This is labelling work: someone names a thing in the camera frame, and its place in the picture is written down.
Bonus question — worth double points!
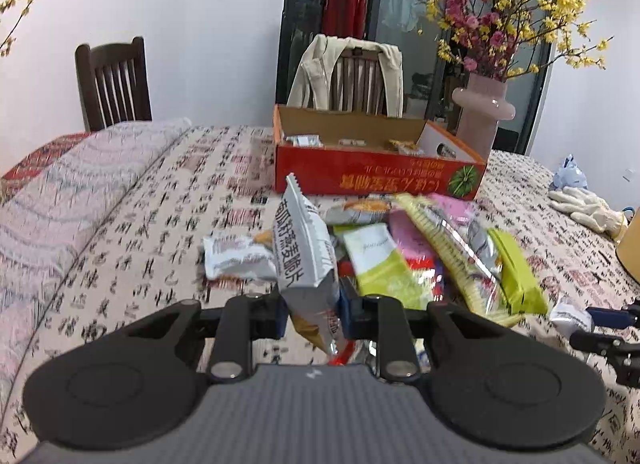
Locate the folded pink patterned cloth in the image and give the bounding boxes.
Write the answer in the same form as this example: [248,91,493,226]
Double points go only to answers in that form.
[0,117,194,345]

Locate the beige jacket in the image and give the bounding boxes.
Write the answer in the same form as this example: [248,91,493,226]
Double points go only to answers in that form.
[286,34,405,119]

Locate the silver yellow-edged snack packet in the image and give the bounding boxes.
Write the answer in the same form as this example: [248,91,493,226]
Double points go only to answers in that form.
[395,193,523,327]

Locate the light blue plastic bag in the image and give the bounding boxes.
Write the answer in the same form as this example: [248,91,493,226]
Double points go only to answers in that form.
[552,154,589,190]

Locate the green and white snack packet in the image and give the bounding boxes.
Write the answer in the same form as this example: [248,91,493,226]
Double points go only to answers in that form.
[334,224,435,311]

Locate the small white snack packet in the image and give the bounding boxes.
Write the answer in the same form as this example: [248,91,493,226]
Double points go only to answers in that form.
[549,296,594,338]

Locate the white snack packet orange print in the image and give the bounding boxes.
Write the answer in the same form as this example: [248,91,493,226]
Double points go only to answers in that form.
[202,233,277,281]

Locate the white cotton glove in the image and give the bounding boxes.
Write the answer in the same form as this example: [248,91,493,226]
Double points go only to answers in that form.
[547,186,630,238]

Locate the dark framed glass door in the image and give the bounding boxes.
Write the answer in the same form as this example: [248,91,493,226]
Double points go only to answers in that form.
[275,0,562,156]

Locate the pink and yellow flower branches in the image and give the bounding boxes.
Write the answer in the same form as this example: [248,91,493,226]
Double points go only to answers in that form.
[369,0,614,83]

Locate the orange cardboard box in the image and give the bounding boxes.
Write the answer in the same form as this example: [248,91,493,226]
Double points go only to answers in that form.
[272,105,488,201]

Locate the grey white snack packet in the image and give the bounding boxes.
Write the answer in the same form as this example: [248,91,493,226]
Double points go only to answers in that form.
[274,173,353,356]

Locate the white carton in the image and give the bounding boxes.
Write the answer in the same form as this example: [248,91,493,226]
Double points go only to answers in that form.
[417,122,474,161]

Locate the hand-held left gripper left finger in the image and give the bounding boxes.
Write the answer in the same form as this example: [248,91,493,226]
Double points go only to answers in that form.
[125,292,291,385]

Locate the wooden chair with jacket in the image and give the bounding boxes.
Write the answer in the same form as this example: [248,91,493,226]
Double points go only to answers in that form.
[324,36,397,118]

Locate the small vase with dried flowers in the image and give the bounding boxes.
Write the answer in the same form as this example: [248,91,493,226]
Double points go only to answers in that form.
[0,0,46,58]

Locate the orange and white snack packet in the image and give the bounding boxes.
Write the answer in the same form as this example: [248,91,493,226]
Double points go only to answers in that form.
[324,198,393,226]

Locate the dark wooden chair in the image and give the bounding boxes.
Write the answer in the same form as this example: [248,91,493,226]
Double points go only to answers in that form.
[75,36,153,133]

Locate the lime green snack packet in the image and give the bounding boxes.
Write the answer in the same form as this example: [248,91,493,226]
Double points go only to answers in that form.
[486,228,549,316]

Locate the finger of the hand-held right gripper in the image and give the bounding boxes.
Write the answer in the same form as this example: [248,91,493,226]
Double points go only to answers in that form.
[586,301,640,331]
[569,330,623,357]

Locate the pink snack packet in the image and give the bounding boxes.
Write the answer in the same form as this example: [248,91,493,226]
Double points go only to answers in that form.
[389,193,477,265]

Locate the pink ceramic vase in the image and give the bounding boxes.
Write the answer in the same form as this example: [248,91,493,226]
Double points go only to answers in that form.
[452,72,516,153]

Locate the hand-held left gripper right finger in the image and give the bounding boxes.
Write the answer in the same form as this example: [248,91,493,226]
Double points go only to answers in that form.
[339,292,501,385]

